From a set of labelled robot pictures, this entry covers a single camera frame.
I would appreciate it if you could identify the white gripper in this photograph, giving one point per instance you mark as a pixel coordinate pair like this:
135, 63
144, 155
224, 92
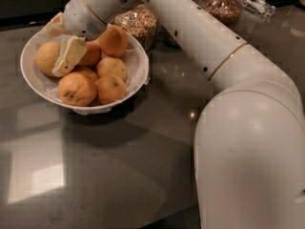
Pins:
80, 19

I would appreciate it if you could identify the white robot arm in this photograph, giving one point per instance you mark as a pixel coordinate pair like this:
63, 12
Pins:
249, 145

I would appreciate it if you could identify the white bowl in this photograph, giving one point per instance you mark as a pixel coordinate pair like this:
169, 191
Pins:
31, 77

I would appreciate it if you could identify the large orange far left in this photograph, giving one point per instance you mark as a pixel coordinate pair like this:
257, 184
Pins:
46, 57

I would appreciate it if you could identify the orange back middle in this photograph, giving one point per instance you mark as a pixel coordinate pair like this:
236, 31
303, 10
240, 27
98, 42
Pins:
92, 56

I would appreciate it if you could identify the small orange centre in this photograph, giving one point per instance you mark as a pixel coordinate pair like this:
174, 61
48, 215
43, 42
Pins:
88, 72

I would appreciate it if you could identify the orange top back right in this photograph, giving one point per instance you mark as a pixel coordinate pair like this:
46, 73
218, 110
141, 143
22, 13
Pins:
113, 41

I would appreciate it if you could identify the orange centre right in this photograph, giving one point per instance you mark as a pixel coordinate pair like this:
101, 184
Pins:
112, 65

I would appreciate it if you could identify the orange front left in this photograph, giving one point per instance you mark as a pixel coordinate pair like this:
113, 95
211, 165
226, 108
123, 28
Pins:
77, 89

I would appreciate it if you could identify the orange front right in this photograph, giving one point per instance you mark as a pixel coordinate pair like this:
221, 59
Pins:
110, 88

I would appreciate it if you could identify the glass jar mixed cereal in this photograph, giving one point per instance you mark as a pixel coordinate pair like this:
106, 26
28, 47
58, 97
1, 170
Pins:
139, 22

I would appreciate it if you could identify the glass jar brown grains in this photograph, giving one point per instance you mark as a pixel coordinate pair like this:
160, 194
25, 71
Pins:
227, 12

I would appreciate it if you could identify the clear plastic wrapper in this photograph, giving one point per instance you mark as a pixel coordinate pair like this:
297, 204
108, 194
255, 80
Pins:
259, 7

